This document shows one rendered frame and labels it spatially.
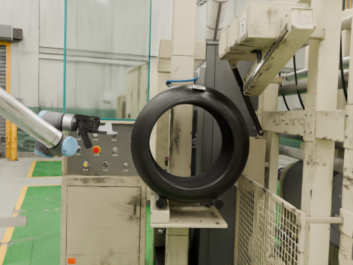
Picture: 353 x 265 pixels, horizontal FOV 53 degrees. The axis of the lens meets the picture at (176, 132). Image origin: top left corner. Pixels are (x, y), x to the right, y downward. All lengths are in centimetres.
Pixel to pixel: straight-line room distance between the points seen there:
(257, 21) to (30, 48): 950
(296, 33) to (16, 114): 112
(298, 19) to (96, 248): 182
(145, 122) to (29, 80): 907
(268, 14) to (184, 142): 88
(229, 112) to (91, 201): 116
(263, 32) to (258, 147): 77
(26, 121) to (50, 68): 918
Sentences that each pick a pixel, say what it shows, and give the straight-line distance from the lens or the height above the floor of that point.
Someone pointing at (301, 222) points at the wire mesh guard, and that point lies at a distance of 132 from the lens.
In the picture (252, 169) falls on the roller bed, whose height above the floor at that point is 103.
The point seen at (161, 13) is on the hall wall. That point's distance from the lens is 1149.
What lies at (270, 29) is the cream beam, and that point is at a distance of 153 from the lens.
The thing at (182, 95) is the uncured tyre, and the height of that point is 141.
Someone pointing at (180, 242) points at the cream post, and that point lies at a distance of 217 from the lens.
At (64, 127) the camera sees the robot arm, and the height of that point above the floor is 124.
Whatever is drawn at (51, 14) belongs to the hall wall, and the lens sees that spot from 1097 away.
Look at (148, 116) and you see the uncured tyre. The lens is 164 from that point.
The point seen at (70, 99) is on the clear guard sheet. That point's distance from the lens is 240.
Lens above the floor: 133
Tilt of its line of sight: 3 degrees down
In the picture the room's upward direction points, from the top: 2 degrees clockwise
